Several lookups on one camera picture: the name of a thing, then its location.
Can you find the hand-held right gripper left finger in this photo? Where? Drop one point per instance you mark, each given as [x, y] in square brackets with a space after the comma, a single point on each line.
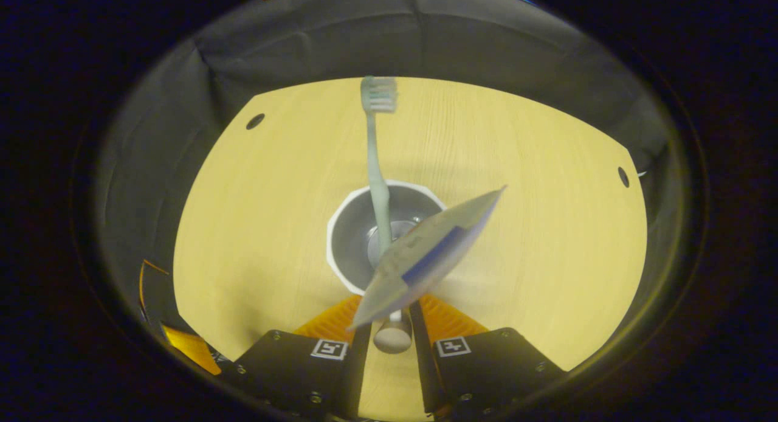
[292, 373]

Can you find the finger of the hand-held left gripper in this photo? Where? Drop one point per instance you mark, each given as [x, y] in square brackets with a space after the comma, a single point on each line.
[194, 349]

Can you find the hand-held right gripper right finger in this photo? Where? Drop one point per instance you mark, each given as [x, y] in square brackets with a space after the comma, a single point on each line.
[486, 373]

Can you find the white toothpaste tube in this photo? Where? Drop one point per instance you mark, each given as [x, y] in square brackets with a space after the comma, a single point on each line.
[425, 258]

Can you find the pale green toothbrush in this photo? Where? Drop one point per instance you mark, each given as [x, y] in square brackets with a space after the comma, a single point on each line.
[377, 166]

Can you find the black backdrop cloth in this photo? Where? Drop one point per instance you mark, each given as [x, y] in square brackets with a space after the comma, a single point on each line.
[377, 39]

